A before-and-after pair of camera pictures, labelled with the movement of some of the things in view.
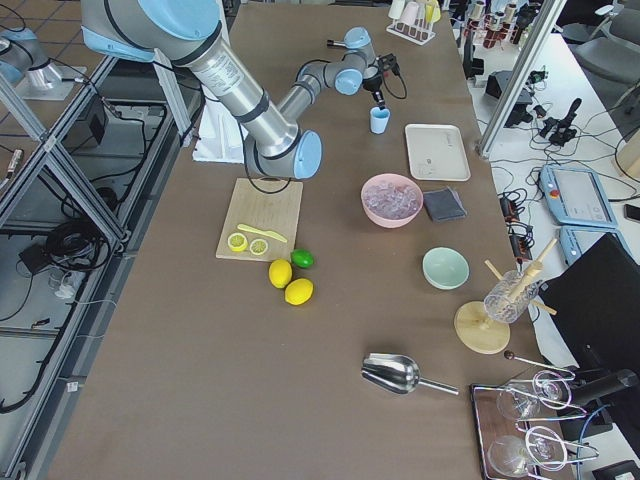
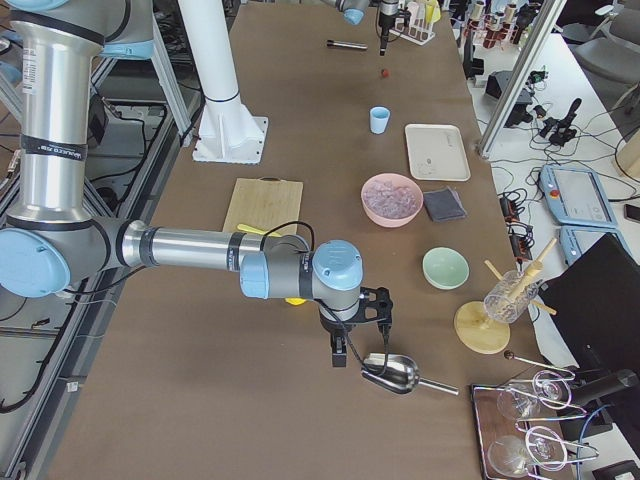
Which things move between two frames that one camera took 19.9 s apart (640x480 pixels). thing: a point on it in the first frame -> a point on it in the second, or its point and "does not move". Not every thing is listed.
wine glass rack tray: [517, 424] does not move
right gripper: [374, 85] -> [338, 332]
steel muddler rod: [334, 43] does not move
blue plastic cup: [379, 119] does not move
